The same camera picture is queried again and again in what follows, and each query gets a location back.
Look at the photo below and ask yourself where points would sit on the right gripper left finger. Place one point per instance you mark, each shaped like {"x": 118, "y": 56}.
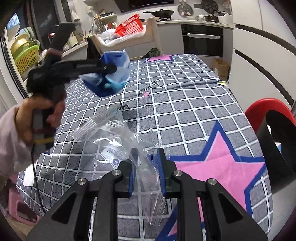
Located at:
{"x": 134, "y": 159}

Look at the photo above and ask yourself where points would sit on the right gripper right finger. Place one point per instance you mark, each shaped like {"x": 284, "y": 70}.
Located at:
{"x": 161, "y": 160}

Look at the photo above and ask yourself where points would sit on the clear plastic zip bag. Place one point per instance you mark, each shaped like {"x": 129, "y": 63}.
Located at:
{"x": 108, "y": 136}

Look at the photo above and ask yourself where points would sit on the blue wrapper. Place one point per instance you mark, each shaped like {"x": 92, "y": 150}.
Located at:
{"x": 112, "y": 76}

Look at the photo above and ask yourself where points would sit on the pink sleeved left forearm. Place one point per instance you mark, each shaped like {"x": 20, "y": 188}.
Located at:
{"x": 15, "y": 154}

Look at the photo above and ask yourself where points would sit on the person's left hand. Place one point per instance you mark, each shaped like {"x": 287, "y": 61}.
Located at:
{"x": 24, "y": 115}

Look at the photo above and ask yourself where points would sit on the yellow green colander basket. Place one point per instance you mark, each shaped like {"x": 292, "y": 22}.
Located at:
{"x": 25, "y": 52}

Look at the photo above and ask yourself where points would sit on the grey checked tablecloth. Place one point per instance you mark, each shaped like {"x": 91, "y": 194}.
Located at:
{"x": 175, "y": 101}

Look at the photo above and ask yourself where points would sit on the red plastic basket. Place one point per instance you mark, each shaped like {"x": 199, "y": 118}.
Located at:
{"x": 130, "y": 26}

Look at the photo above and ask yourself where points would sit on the black range hood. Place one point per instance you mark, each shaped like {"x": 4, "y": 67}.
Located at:
{"x": 129, "y": 5}

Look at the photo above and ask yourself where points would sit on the cardboard box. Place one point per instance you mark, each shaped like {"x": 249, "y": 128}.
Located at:
{"x": 221, "y": 68}

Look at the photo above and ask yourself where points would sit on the pink plastic stool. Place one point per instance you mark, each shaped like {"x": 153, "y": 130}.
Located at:
{"x": 17, "y": 208}

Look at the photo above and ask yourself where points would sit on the built-in black oven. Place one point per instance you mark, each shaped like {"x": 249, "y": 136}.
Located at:
{"x": 202, "y": 40}

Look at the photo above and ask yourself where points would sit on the black wok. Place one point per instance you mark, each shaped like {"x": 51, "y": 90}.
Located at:
{"x": 160, "y": 13}

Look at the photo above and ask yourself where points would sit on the white refrigerator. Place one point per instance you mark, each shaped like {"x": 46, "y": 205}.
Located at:
{"x": 263, "y": 60}

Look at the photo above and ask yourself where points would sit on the white rice cooker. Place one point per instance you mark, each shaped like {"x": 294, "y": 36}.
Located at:
{"x": 225, "y": 18}

